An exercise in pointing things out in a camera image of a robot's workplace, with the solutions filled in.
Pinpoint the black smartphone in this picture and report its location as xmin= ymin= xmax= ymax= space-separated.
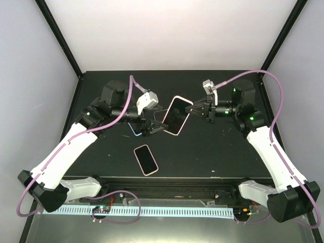
xmin=163 ymin=97 xmax=191 ymax=134

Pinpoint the pink phone case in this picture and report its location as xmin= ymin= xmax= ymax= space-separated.
xmin=161 ymin=95 xmax=193 ymax=136

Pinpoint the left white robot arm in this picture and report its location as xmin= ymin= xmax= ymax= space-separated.
xmin=16 ymin=76 xmax=167 ymax=217

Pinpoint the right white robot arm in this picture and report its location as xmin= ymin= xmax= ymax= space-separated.
xmin=186 ymin=79 xmax=320 ymax=223

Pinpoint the phone in blue case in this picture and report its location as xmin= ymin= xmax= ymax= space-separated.
xmin=128 ymin=123 xmax=142 ymax=137

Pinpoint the phone in clear grey case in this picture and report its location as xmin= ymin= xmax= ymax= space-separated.
xmin=153 ymin=109 xmax=168 ymax=123

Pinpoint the phone in pink case front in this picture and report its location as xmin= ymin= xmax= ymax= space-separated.
xmin=134 ymin=144 xmax=159 ymax=176

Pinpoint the left controller board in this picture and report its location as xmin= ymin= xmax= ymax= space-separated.
xmin=92 ymin=206 xmax=111 ymax=214

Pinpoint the controller board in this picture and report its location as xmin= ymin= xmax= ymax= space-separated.
xmin=92 ymin=206 xmax=111 ymax=214
xmin=233 ymin=208 xmax=254 ymax=217

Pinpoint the right controller board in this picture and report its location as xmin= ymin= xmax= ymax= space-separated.
xmin=233 ymin=208 xmax=254 ymax=217

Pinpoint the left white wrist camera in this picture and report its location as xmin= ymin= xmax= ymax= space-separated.
xmin=136 ymin=91 xmax=158 ymax=115

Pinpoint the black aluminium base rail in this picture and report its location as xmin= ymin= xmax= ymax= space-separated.
xmin=48 ymin=177 xmax=269 ymax=203

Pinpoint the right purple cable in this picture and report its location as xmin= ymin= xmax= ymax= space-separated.
xmin=215 ymin=69 xmax=322 ymax=229

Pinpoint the purple cable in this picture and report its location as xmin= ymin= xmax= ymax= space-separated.
xmin=16 ymin=74 xmax=152 ymax=225
xmin=215 ymin=69 xmax=322 ymax=229

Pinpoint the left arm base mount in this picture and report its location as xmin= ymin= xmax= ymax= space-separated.
xmin=79 ymin=190 xmax=126 ymax=204

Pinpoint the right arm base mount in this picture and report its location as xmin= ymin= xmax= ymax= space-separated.
xmin=214 ymin=186 xmax=260 ymax=207

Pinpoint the light blue slotted cable duct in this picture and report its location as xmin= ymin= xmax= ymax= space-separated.
xmin=50 ymin=205 xmax=234 ymax=219

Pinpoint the right black frame post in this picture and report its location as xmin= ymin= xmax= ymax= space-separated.
xmin=261 ymin=0 xmax=308 ymax=71

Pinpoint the black frame post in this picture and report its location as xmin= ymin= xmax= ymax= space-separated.
xmin=35 ymin=0 xmax=83 ymax=78
xmin=261 ymin=0 xmax=308 ymax=71

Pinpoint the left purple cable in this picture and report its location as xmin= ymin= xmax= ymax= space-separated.
xmin=16 ymin=74 xmax=152 ymax=225

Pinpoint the left black frame post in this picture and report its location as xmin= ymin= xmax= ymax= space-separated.
xmin=35 ymin=0 xmax=83 ymax=78

